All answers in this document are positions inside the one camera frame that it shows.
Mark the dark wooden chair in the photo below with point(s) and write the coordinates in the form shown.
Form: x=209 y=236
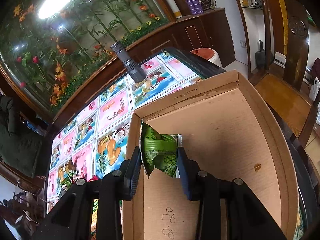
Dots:
x=286 y=55

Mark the flower mural glass panel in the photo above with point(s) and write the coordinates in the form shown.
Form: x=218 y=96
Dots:
x=49 y=48

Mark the purple bottle right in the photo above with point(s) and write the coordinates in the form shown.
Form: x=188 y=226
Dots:
x=198 y=6

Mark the purple bottle left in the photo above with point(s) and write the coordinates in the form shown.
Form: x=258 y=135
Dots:
x=191 y=7

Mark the colourful patterned tablecloth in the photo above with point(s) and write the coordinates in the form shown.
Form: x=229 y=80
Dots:
x=94 y=142

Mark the red and white stool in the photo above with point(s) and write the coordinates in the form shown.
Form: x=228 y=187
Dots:
x=208 y=54

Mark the purple bottle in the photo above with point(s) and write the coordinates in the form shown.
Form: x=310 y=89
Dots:
x=198 y=6
x=191 y=7

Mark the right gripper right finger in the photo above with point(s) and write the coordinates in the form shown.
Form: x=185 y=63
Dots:
x=190 y=180

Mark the brown cardboard tray box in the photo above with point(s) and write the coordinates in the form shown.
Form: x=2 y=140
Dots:
x=229 y=130

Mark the green snack packet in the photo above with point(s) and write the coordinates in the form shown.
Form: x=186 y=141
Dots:
x=159 y=151

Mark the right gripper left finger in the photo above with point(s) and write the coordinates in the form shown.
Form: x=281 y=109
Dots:
x=131 y=175

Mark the grey flashlight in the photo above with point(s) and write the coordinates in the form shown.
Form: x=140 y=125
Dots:
x=135 y=71

